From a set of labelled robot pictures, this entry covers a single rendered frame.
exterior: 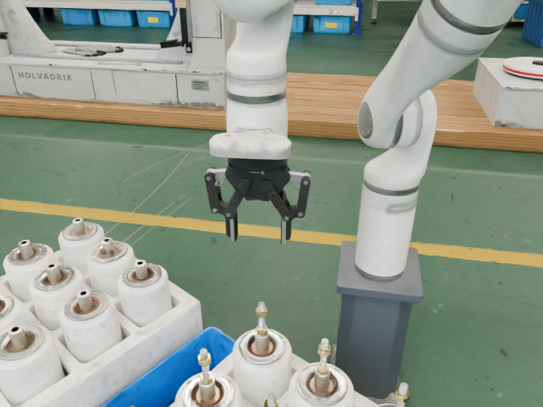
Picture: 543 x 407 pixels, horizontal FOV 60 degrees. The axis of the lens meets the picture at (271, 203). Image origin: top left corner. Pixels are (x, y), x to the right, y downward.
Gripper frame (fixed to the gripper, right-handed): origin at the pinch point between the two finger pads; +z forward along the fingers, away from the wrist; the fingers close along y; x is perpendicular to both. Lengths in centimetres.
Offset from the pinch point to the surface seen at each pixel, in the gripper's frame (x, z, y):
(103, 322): -4.1, 23.4, 28.2
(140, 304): -11.4, 25.2, 24.4
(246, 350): 1.2, 21.8, 2.2
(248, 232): -72, 47, 13
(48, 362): 3.8, 25.2, 34.5
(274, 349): 0.4, 21.9, -2.2
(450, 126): -156, 39, -67
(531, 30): -404, 36, -191
